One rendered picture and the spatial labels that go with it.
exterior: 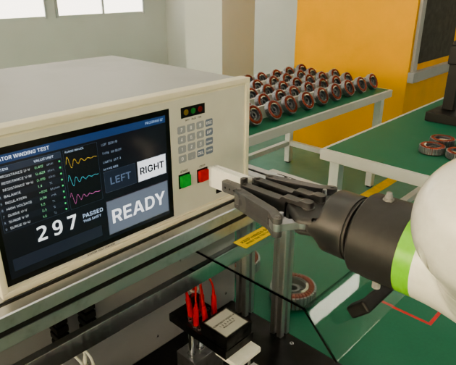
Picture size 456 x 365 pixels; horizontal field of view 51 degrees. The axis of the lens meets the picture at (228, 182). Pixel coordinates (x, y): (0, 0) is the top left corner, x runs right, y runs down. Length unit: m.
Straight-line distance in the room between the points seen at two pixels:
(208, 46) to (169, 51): 4.20
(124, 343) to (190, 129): 0.45
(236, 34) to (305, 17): 0.65
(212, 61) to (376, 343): 3.80
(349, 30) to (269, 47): 3.03
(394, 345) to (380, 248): 0.64
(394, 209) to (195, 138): 0.34
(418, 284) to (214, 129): 0.40
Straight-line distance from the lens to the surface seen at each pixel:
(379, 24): 4.16
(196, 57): 4.78
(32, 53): 7.51
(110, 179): 0.65
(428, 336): 1.17
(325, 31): 4.42
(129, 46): 8.35
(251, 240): 0.80
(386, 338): 1.14
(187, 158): 0.72
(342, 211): 0.53
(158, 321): 1.01
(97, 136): 0.62
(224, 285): 1.11
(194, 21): 4.76
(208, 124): 0.74
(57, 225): 0.63
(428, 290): 0.49
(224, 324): 0.85
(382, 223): 0.50
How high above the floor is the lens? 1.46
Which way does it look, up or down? 23 degrees down
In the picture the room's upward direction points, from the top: straight up
